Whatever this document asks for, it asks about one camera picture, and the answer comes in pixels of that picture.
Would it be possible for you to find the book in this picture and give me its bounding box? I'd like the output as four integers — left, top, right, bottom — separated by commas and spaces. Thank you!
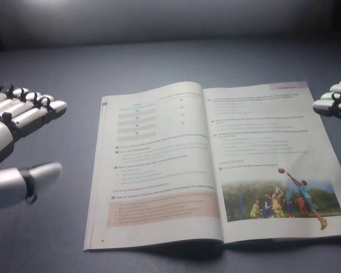
82, 80, 341, 253

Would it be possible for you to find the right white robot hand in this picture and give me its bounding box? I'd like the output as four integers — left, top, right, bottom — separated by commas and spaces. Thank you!
312, 78, 341, 160

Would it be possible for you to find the white backdrop sheet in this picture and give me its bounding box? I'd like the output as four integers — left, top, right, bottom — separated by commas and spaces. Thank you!
0, 0, 341, 53

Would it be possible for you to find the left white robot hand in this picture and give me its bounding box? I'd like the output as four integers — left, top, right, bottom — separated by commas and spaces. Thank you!
0, 83, 68, 210

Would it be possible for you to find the grey table cloth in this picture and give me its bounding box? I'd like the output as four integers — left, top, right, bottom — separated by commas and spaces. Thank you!
0, 36, 341, 273

